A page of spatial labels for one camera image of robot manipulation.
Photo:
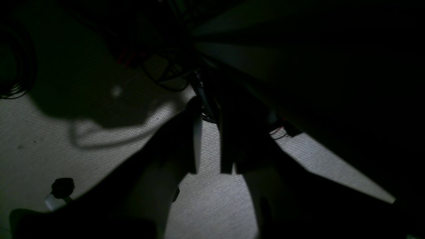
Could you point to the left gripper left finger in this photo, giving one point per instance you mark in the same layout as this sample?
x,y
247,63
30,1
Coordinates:
x,y
134,200

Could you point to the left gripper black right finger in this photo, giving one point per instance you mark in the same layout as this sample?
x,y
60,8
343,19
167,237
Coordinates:
x,y
292,203

